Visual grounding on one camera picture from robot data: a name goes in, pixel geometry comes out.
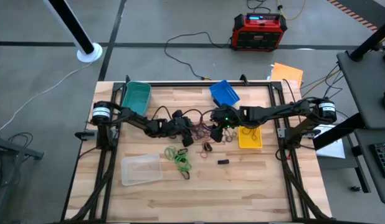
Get red rubber band tangle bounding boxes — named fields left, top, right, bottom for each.
left=192, top=119, right=220, bottom=141

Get clear plastic container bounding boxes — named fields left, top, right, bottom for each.
left=120, top=153, right=163, bottom=187

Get green rubber band bunch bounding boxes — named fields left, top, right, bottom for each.
left=174, top=154, right=193, bottom=172

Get blue plastic basket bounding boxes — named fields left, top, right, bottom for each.
left=209, top=80, right=241, bottom=108

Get yellow plastic basket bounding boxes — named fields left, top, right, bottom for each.
left=238, top=126, right=264, bottom=149

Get teal plastic basket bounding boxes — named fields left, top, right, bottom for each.
left=121, top=81, right=152, bottom=116

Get orange paper folder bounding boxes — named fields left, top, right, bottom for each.
left=270, top=62, right=305, bottom=90

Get red portable power station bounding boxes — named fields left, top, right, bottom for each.
left=231, top=12, right=288, bottom=52

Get black desk support beam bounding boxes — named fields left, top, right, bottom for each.
left=313, top=112, right=368, bottom=151

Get white paper sheet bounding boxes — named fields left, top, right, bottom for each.
left=315, top=124, right=346, bottom=159

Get grey side table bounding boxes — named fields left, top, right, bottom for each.
left=336, top=49, right=385, bottom=130

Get black white pole with base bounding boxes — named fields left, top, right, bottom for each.
left=42, top=0, right=103, bottom=63

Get grey metal stand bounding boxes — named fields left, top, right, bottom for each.
left=0, top=126, right=44, bottom=224

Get backlit keyboard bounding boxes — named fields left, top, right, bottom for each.
left=369, top=142, right=385, bottom=179

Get hazard-striped black mat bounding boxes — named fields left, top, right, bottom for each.
left=327, top=0, right=379, bottom=32

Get dark keyboard desk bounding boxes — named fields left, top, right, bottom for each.
left=354, top=128, right=385, bottom=205

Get black aluminium table frame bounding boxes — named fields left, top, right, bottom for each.
left=60, top=80, right=335, bottom=224

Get black power cable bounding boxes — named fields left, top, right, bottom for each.
left=164, top=31, right=233, bottom=81

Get black floor cable bundle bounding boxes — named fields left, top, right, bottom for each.
left=301, top=63, right=351, bottom=121

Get thin black floor cable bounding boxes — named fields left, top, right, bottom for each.
left=247, top=0, right=272, bottom=14

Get yellow extension cable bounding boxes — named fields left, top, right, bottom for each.
left=276, top=0, right=307, bottom=21

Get white floor cable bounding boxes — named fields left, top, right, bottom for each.
left=0, top=62, right=93, bottom=134

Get black coiled floor cable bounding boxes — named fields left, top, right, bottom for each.
left=7, top=132, right=34, bottom=147

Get black slanted post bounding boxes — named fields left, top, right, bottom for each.
left=349, top=18, right=385, bottom=62

